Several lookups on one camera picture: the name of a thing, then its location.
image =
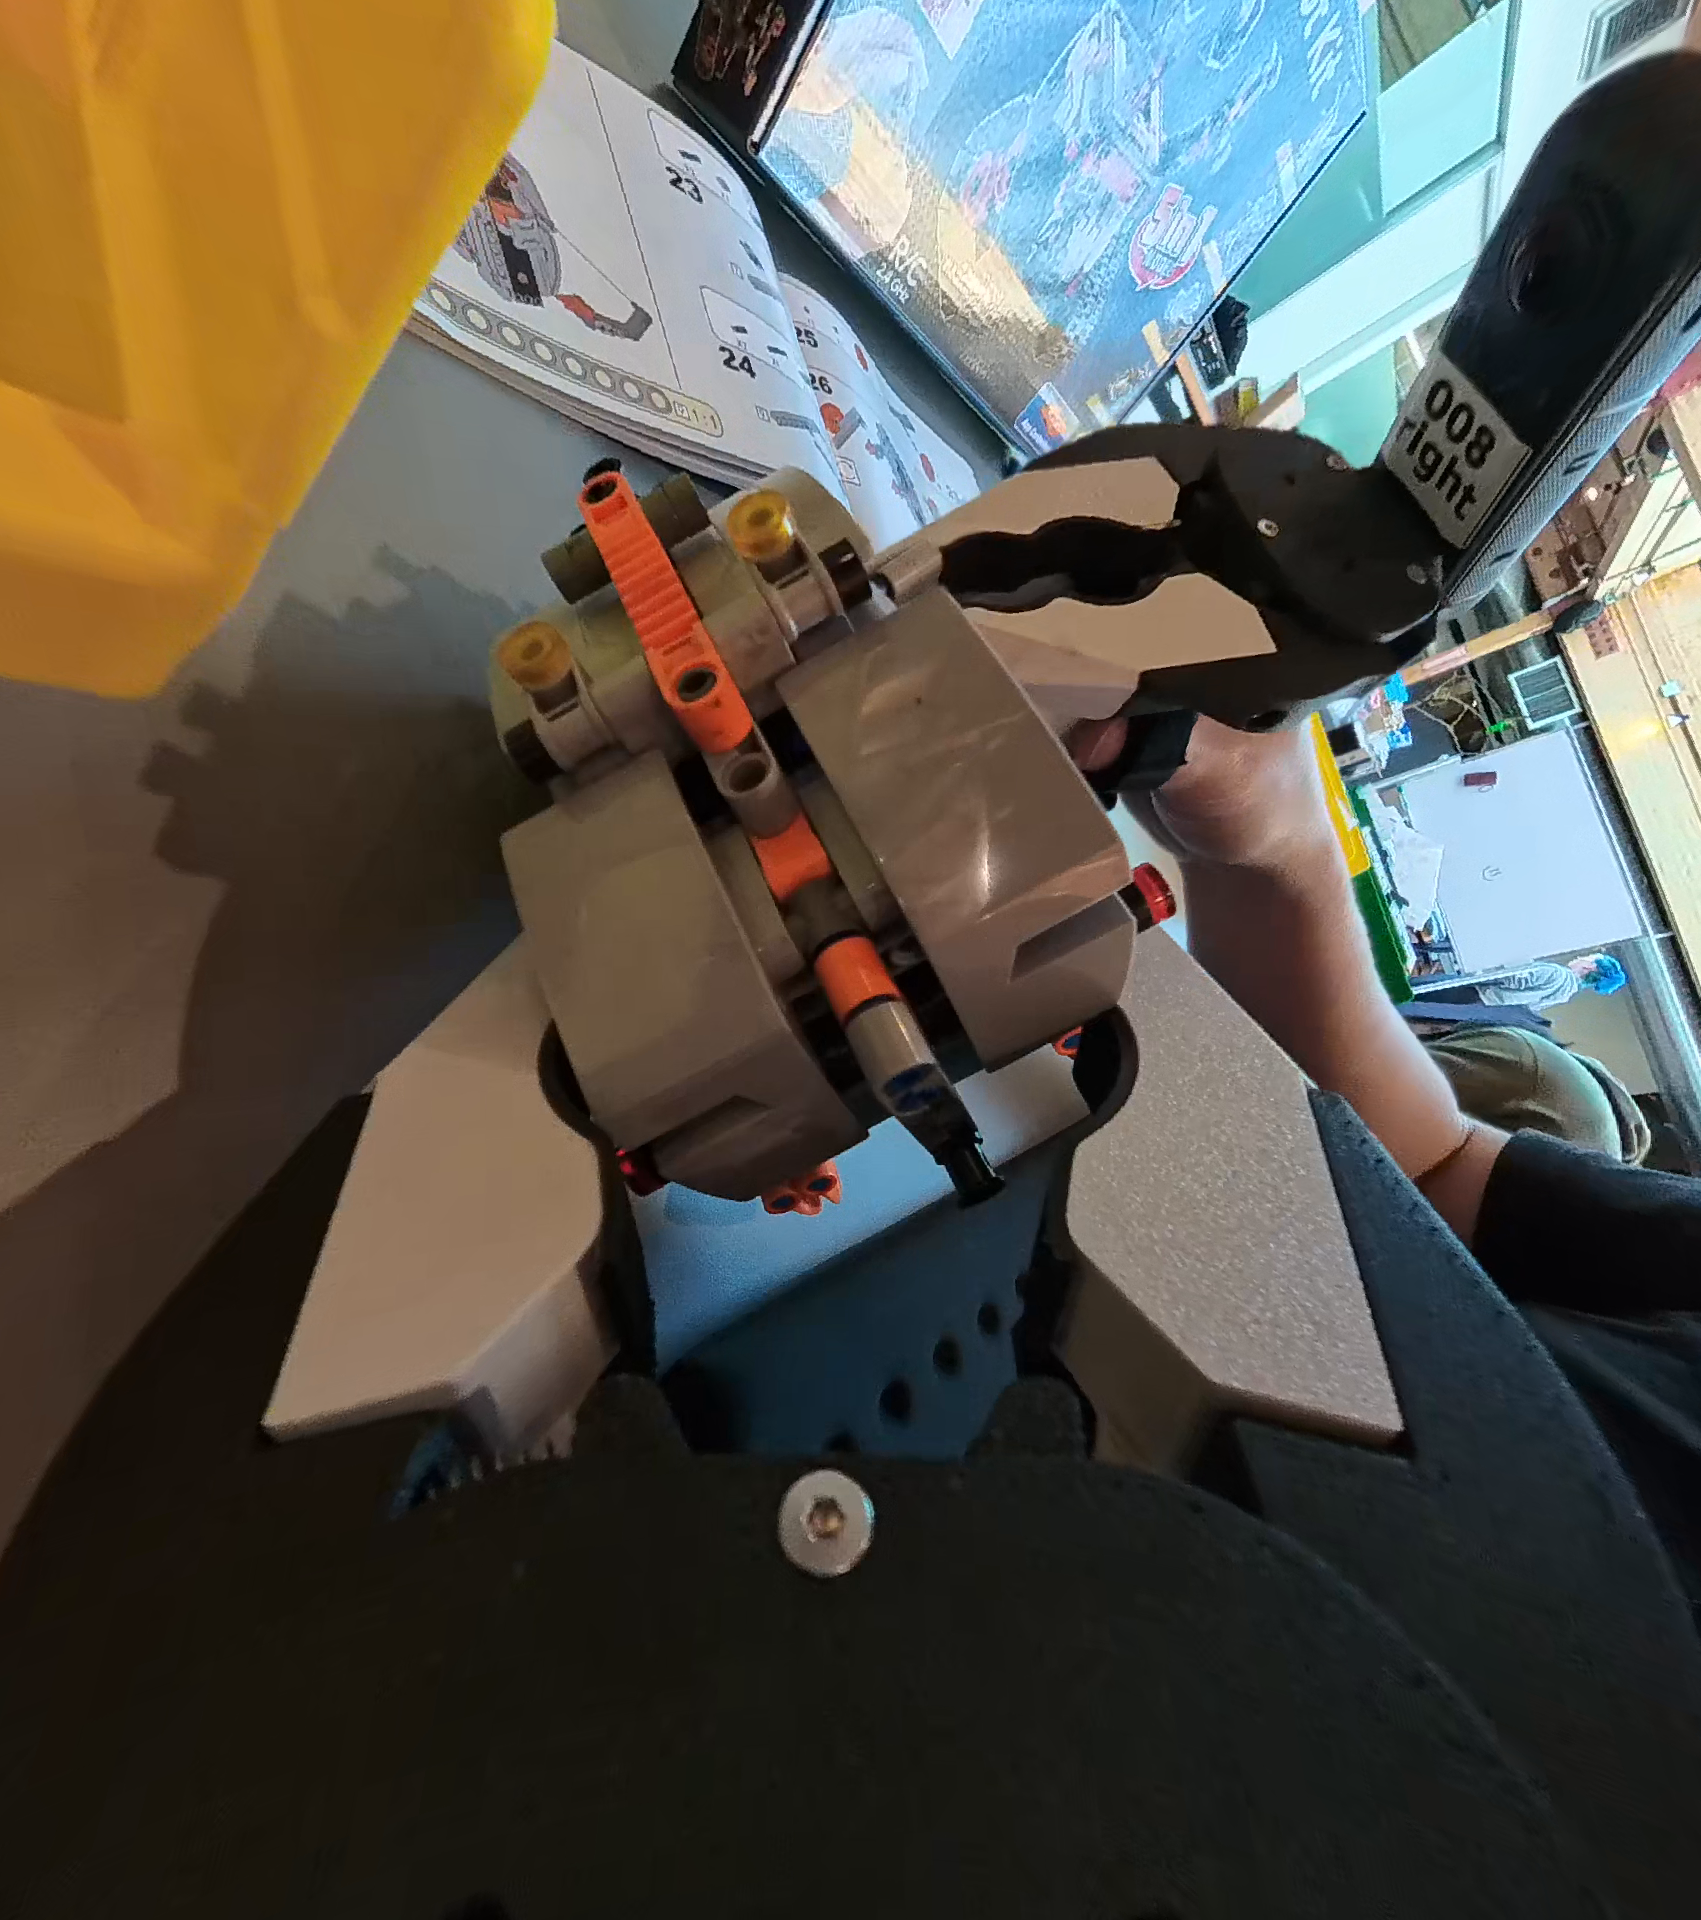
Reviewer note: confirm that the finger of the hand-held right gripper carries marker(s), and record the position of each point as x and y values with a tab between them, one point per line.
1090	495
1165	630

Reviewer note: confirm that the white cabinet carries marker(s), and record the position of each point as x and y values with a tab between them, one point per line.
1525	854

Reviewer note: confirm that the green plastic bin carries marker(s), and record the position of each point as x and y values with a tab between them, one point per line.
1367	871

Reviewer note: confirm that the grey toy robot model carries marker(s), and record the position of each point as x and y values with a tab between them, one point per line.
940	780

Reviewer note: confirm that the black perforated board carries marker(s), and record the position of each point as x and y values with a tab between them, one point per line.
864	1350

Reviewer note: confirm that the person's right forearm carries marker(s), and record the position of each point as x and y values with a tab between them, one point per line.
1330	1020

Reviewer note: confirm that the person's right hand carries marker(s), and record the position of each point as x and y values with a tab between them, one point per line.
1239	795

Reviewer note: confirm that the open instruction booklet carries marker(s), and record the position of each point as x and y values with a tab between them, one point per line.
611	270

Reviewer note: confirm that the yellow plastic bin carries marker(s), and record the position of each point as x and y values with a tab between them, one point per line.
190	375

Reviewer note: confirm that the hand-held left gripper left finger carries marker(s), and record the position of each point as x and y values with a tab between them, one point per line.
444	1231

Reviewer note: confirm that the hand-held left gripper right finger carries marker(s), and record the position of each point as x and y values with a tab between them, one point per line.
1224	1231

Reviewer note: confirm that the dark blue toy set box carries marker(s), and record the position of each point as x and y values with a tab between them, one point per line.
1060	194

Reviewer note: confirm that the person's black shirt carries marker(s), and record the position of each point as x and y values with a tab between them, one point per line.
1660	1501

